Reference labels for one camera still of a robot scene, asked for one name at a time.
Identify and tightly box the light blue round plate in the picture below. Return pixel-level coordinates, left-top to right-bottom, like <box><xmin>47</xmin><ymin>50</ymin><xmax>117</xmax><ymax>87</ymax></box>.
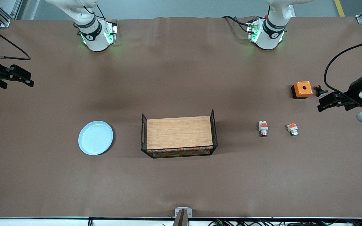
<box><xmin>78</xmin><ymin>121</ymin><xmax>114</xmax><ymax>156</ymax></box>

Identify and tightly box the orange button enclosure box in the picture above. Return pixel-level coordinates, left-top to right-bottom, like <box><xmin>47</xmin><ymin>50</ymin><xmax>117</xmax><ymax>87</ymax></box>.
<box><xmin>291</xmin><ymin>81</ymin><xmax>313</xmax><ymax>100</ymax></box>

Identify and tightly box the red push button switch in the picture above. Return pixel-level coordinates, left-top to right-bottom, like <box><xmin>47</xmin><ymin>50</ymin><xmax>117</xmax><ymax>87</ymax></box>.
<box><xmin>258</xmin><ymin>121</ymin><xmax>269</xmax><ymax>138</ymax></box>

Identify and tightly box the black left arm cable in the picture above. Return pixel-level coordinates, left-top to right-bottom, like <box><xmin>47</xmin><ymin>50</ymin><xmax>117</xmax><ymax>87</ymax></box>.
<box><xmin>324</xmin><ymin>37</ymin><xmax>362</xmax><ymax>105</ymax></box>

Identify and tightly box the black base cable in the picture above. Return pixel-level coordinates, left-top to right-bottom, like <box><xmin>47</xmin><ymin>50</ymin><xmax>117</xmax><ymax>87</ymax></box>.
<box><xmin>222</xmin><ymin>15</ymin><xmax>254</xmax><ymax>33</ymax></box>

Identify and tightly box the black push button head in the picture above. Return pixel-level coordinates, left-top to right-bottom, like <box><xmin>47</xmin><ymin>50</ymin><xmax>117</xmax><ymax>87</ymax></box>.
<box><xmin>313</xmin><ymin>85</ymin><xmax>329</xmax><ymax>98</ymax></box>

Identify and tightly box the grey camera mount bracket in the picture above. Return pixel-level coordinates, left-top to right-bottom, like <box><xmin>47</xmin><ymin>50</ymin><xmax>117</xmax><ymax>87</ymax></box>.
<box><xmin>174</xmin><ymin>207</ymin><xmax>193</xmax><ymax>226</ymax></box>

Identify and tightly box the black wire rack wooden top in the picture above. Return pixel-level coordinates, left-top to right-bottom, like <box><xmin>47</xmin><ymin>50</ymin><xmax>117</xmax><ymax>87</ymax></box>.
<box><xmin>141</xmin><ymin>109</ymin><xmax>218</xmax><ymax>159</ymax></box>

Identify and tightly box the brown table cover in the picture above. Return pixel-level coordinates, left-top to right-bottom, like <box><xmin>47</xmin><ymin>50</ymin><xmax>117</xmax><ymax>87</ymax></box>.
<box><xmin>0</xmin><ymin>16</ymin><xmax>362</xmax><ymax>218</ymax></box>

